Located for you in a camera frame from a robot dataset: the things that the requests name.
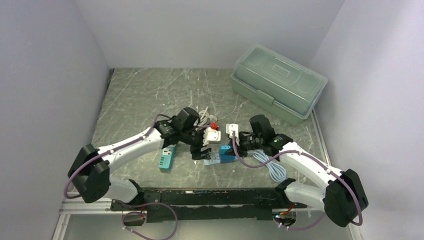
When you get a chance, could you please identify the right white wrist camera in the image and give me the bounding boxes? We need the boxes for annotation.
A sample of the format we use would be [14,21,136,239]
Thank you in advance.
[225,123,239,140]

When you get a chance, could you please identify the black base frame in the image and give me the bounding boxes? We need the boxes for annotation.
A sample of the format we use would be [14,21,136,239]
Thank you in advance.
[110,187,307,223]

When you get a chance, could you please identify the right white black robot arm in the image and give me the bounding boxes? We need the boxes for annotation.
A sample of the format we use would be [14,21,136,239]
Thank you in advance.
[225,114,369,227]

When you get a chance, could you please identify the blue cube adapter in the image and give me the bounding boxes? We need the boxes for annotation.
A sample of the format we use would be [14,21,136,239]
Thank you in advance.
[219,154,236,164]

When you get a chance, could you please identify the teal power strip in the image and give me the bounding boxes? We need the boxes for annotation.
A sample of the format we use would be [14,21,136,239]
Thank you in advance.
[157,106,220,171]

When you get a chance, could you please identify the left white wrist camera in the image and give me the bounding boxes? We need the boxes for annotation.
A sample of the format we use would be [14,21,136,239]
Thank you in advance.
[202,122,222,146]

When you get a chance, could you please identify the light blue power strip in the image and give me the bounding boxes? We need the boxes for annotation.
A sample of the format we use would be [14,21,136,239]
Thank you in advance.
[203,149,288,183]

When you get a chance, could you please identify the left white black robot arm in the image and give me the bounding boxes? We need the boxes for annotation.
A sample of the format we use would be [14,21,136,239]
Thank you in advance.
[63,107,219,210]

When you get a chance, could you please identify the white blue charger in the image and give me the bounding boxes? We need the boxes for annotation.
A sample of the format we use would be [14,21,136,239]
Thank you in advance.
[218,145,232,156]

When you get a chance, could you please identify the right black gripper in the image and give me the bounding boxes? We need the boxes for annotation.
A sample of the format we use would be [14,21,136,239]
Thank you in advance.
[225,132,264,158]

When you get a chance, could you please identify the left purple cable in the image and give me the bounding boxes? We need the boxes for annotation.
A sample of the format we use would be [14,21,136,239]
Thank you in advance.
[63,113,180,240]

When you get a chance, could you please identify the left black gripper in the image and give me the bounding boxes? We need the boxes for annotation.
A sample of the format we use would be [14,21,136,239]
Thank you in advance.
[180,123,212,160]

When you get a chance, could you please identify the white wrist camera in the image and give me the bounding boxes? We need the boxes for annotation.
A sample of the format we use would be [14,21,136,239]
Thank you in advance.
[202,122,222,146]
[225,123,239,140]

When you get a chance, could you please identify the green plastic toolbox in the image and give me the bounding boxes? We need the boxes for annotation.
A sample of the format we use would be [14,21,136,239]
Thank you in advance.
[231,44,328,126]

